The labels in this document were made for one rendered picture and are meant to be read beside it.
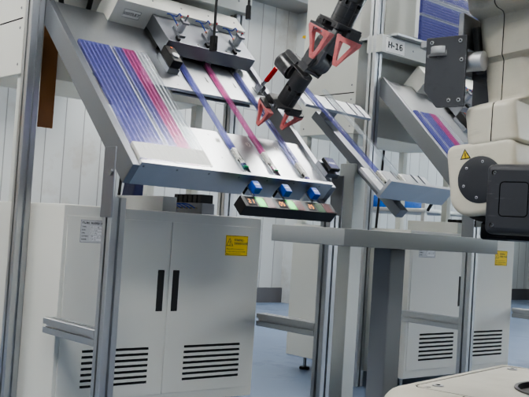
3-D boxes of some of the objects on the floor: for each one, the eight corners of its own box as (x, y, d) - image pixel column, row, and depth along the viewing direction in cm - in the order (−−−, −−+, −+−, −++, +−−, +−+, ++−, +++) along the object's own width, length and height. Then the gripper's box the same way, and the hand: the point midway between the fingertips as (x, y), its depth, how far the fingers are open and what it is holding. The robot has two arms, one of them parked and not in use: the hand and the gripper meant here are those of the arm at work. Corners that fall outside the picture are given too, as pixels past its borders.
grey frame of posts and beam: (326, 433, 254) (365, -202, 261) (93, 469, 203) (149, -323, 209) (211, 398, 295) (247, -149, 302) (-7, 420, 244) (42, -240, 251)
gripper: (282, 90, 248) (256, 131, 255) (318, 98, 257) (291, 136, 265) (272, 76, 251) (246, 116, 259) (307, 83, 261) (281, 122, 268)
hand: (270, 124), depth 261 cm, fingers open, 9 cm apart
